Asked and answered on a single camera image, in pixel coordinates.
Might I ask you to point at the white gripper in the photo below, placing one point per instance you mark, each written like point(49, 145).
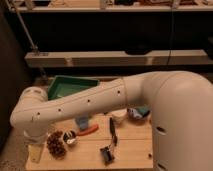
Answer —
point(35, 151)

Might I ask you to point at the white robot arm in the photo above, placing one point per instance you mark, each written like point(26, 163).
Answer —
point(181, 105)

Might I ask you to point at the black and white small cup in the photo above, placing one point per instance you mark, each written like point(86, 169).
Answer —
point(70, 138)

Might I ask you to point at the blue plastic cup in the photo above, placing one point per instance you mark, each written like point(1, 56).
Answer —
point(82, 122)

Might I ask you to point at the white paper cup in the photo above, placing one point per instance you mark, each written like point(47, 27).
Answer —
point(118, 116)

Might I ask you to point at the orange carrot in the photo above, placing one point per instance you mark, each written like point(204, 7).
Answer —
point(90, 130)

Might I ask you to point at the green plastic tray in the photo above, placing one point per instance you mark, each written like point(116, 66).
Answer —
point(63, 85)

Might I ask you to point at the black tongs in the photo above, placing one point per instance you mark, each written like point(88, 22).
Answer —
point(113, 132)

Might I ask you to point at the purple cloth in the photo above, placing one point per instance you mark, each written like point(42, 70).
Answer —
point(134, 114)

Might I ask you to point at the teal sponge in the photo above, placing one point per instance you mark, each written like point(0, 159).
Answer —
point(144, 111)

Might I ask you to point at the black bowl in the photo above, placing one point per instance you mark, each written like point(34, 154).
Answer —
point(138, 111)

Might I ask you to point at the metal shelf frame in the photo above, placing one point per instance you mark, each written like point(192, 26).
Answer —
point(116, 40)

